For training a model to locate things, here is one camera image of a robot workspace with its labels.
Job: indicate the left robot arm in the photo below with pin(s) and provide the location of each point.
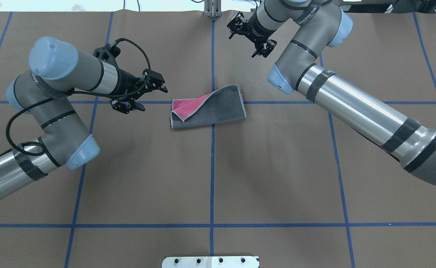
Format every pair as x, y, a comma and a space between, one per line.
58, 70

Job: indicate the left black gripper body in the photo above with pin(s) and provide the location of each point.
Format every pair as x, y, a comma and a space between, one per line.
125, 84

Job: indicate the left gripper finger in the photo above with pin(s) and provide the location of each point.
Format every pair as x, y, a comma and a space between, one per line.
153, 80
126, 106

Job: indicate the pink and grey towel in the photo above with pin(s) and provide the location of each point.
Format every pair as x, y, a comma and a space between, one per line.
222, 105

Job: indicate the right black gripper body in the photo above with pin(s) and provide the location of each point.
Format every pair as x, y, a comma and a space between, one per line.
255, 29

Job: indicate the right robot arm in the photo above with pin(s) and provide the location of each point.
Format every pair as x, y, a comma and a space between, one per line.
322, 23

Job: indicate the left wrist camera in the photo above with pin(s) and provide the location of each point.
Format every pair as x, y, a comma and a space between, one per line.
108, 53

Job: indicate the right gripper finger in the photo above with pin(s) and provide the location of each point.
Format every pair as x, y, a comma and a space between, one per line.
264, 48
238, 25

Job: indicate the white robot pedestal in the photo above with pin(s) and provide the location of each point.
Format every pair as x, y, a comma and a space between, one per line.
211, 262

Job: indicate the aluminium frame post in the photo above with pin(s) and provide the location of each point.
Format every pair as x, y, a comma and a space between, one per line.
212, 8

